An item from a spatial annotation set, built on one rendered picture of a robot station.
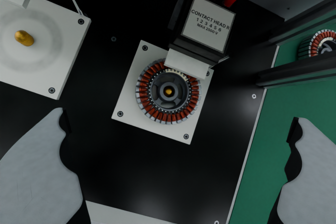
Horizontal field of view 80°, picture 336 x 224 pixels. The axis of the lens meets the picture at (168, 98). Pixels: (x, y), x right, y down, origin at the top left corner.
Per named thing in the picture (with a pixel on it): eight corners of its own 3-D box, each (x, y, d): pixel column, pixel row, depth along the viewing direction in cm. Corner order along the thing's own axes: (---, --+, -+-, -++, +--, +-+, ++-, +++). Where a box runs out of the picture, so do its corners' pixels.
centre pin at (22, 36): (31, 48, 33) (22, 42, 30) (18, 43, 32) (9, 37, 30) (36, 37, 33) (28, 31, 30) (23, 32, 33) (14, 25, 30)
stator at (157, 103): (182, 132, 37) (188, 134, 33) (125, 109, 35) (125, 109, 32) (203, 77, 39) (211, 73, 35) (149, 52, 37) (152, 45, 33)
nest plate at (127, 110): (188, 143, 38) (190, 144, 37) (111, 117, 36) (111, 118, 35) (211, 71, 40) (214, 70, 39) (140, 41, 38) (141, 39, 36)
